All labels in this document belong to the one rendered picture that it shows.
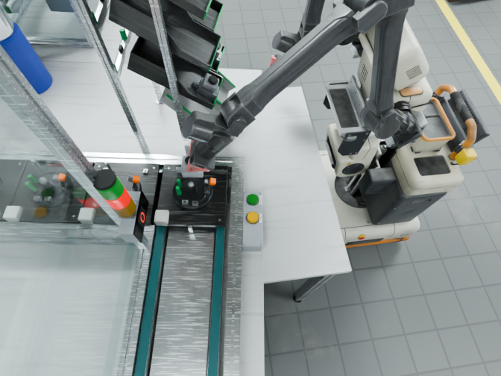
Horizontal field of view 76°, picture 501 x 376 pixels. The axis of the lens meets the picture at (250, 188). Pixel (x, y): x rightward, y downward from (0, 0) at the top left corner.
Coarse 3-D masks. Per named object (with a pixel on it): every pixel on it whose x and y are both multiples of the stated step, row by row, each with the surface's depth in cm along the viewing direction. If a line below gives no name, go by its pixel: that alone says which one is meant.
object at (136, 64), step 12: (132, 48) 91; (144, 48) 102; (156, 48) 104; (132, 60) 93; (144, 60) 93; (156, 60) 102; (180, 60) 107; (144, 72) 97; (156, 72) 96; (180, 72) 105; (192, 72) 107; (204, 72) 109; (168, 84) 99; (180, 84) 98; (192, 96) 102; (216, 96) 106
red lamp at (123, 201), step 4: (124, 188) 73; (124, 192) 72; (124, 196) 73; (128, 196) 75; (116, 200) 71; (120, 200) 72; (124, 200) 73; (128, 200) 75; (112, 204) 73; (116, 204) 73; (120, 204) 74; (124, 204) 74; (116, 208) 75; (120, 208) 75
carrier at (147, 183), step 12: (96, 168) 119; (108, 168) 111; (120, 168) 119; (132, 168) 119; (144, 168) 120; (156, 168) 120; (120, 180) 115; (144, 180) 117; (156, 180) 118; (144, 192) 115; (156, 192) 116
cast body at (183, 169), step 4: (184, 156) 97; (188, 156) 96; (184, 160) 97; (188, 160) 95; (184, 164) 96; (176, 168) 100; (180, 168) 100; (184, 168) 96; (192, 168) 96; (180, 172) 102; (184, 172) 98; (188, 172) 98; (192, 172) 98; (196, 172) 98; (200, 172) 98; (184, 176) 100; (188, 176) 100; (192, 176) 100; (196, 176) 100; (200, 176) 100
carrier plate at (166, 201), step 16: (176, 176) 119; (208, 176) 119; (224, 176) 120; (160, 192) 115; (224, 192) 116; (160, 208) 113; (176, 208) 113; (208, 208) 113; (224, 208) 114; (176, 224) 110; (192, 224) 110; (208, 224) 111; (224, 224) 111
